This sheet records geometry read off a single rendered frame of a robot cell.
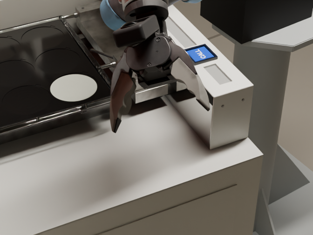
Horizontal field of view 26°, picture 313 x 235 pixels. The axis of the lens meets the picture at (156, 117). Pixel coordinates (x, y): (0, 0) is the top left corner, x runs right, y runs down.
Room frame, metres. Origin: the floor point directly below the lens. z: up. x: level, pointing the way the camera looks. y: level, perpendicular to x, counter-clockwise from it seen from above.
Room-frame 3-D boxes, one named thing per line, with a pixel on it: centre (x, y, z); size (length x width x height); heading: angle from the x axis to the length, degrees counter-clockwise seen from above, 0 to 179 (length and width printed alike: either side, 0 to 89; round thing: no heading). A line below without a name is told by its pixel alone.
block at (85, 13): (1.51, 0.16, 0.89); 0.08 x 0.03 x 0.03; 116
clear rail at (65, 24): (1.31, 0.16, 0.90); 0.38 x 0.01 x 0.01; 26
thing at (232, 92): (1.33, -0.03, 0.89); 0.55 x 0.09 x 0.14; 26
